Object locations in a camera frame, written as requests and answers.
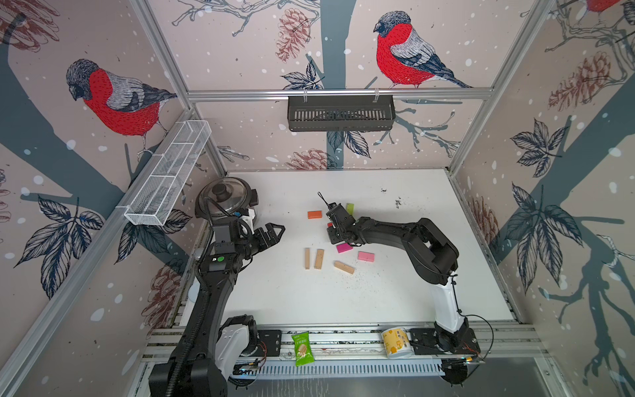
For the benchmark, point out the yellow snack can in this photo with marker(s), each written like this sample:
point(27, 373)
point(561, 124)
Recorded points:
point(396, 343)

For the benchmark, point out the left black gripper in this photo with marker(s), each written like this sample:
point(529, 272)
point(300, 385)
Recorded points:
point(261, 236)

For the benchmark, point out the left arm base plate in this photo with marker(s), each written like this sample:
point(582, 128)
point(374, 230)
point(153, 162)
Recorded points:
point(268, 344)

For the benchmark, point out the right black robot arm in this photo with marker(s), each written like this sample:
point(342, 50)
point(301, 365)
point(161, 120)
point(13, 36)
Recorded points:
point(432, 254)

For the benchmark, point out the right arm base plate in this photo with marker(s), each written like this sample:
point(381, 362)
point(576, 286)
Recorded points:
point(437, 341)

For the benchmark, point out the green snack packet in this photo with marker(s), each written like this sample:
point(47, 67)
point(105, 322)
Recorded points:
point(302, 349)

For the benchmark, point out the slanted wood block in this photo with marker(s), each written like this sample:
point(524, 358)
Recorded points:
point(344, 267)

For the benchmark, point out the orange block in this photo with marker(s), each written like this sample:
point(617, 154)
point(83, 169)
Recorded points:
point(314, 214)

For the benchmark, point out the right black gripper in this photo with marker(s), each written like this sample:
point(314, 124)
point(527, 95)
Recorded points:
point(331, 236)

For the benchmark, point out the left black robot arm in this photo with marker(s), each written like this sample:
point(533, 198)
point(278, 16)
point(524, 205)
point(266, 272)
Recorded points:
point(206, 354)

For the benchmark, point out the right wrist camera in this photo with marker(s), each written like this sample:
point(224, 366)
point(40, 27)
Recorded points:
point(336, 211)

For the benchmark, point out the thin wood block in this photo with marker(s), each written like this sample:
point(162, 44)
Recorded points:
point(307, 258)

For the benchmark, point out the black hanging wall basket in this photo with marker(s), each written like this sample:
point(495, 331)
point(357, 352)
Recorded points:
point(341, 113)

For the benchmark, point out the magenta block centre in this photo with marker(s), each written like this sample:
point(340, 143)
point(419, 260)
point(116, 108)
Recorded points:
point(344, 247)

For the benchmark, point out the wide upright wood block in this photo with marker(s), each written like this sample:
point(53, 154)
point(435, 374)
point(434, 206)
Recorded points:
point(319, 259)

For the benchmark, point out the white wire mesh basket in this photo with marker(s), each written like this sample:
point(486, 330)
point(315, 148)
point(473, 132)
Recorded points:
point(160, 191)

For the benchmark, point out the light pink block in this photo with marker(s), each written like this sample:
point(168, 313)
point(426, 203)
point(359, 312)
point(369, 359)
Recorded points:
point(366, 256)

